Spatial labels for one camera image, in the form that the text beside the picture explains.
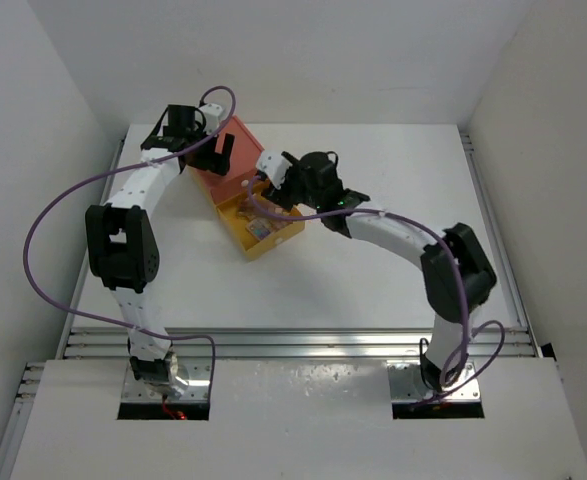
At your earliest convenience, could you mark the aluminium rail frame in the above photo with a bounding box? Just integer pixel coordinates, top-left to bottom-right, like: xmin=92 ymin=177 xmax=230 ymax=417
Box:
xmin=58 ymin=327 xmax=540 ymax=360

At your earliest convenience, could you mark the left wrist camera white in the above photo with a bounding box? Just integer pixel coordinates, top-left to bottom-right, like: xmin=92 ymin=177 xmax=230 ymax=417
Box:
xmin=195 ymin=103 xmax=225 ymax=135

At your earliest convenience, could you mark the colourful eyeshadow palette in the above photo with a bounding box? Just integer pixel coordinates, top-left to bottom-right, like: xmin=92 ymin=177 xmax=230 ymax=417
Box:
xmin=245 ymin=218 xmax=275 ymax=242

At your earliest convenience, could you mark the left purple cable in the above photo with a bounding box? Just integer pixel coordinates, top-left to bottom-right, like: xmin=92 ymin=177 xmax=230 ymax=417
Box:
xmin=22 ymin=85 xmax=239 ymax=401

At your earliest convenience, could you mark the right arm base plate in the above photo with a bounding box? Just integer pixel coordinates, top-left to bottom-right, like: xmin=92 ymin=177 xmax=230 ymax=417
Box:
xmin=387 ymin=360 xmax=484 ymax=404

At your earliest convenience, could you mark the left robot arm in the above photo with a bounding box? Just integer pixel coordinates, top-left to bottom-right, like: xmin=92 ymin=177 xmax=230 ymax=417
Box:
xmin=85 ymin=102 xmax=235 ymax=397

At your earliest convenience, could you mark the round-pan eyeshadow palette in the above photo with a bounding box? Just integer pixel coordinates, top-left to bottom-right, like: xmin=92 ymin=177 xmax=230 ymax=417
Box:
xmin=236 ymin=198 xmax=259 ymax=222

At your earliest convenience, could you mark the orange drawer cabinet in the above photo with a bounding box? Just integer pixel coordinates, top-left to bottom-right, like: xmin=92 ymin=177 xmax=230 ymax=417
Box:
xmin=189 ymin=115 xmax=264 ymax=206

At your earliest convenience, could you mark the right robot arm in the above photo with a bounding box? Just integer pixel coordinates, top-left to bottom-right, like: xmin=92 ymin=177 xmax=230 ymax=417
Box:
xmin=256 ymin=151 xmax=497 ymax=393

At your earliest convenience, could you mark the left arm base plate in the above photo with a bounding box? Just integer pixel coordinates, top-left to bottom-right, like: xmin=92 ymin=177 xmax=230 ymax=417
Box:
xmin=121 ymin=360 xmax=211 ymax=404

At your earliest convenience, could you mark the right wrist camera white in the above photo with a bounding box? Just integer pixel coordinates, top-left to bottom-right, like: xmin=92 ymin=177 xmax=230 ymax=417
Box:
xmin=255 ymin=150 xmax=293 ymax=190

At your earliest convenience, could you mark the yellow bottom drawer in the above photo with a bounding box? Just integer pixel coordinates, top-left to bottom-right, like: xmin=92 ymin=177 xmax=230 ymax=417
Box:
xmin=215 ymin=180 xmax=305 ymax=261

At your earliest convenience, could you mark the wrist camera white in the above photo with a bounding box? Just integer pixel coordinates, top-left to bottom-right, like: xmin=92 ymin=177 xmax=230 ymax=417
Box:
xmin=255 ymin=150 xmax=293 ymax=190
xmin=195 ymin=103 xmax=225 ymax=135

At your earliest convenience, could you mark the long brown eyeshadow palette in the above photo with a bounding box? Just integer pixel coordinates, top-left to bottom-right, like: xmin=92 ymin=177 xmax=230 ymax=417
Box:
xmin=265 ymin=201 xmax=287 ymax=216

